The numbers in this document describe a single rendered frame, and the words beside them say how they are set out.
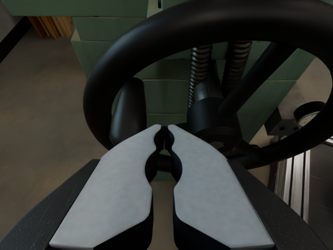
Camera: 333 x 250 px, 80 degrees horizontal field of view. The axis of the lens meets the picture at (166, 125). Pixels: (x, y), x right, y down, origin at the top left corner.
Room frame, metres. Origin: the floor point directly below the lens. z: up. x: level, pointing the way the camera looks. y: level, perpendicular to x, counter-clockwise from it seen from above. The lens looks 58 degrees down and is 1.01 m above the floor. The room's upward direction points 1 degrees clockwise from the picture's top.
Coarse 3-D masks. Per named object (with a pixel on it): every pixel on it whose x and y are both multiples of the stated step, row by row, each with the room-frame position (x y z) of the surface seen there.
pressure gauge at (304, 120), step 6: (312, 102) 0.27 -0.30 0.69; (318, 102) 0.26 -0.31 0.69; (300, 108) 0.26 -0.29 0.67; (306, 108) 0.26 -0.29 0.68; (312, 108) 0.25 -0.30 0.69; (318, 108) 0.25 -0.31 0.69; (294, 114) 0.26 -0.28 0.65; (300, 114) 0.25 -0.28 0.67; (306, 114) 0.24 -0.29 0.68; (312, 114) 0.24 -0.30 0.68; (294, 120) 0.27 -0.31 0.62; (300, 120) 0.24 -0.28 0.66; (306, 120) 0.24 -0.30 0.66; (300, 126) 0.24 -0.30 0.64
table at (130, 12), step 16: (16, 0) 0.30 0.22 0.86; (32, 0) 0.30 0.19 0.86; (48, 0) 0.30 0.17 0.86; (64, 0) 0.30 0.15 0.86; (80, 0) 0.30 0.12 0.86; (96, 0) 0.30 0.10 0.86; (112, 0) 0.30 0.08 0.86; (128, 0) 0.30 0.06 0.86; (144, 0) 0.30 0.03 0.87; (80, 16) 0.30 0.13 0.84; (96, 16) 0.30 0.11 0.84; (112, 16) 0.30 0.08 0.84; (128, 16) 0.30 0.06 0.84; (144, 16) 0.30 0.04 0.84; (224, 48) 0.21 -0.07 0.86; (256, 48) 0.21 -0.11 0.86
